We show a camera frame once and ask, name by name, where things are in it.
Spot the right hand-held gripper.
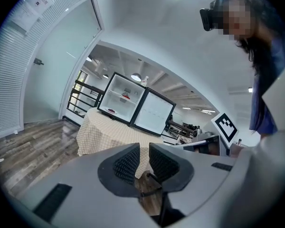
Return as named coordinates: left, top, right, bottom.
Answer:
left=182, top=113, right=240, bottom=157

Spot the black metal railing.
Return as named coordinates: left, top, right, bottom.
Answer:
left=66, top=79, right=103, bottom=119

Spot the black mini fridge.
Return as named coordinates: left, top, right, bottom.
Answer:
left=96, top=72, right=177, bottom=138

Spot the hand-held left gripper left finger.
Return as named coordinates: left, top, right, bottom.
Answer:
left=97, top=142, right=141, bottom=198

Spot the person's blue shirt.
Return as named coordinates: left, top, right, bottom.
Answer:
left=248, top=36, right=285, bottom=135

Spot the black head-worn camera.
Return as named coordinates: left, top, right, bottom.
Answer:
left=199, top=0, right=224, bottom=32

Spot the frosted glass door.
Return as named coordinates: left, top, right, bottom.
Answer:
left=23, top=0, right=103, bottom=124

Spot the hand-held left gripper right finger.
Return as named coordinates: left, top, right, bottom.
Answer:
left=148, top=142, right=195, bottom=194

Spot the round table with checkered tablecloth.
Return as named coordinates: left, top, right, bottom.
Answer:
left=76, top=106, right=174, bottom=179

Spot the black workshop equipment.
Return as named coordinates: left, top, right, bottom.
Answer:
left=165, top=114, right=202, bottom=144

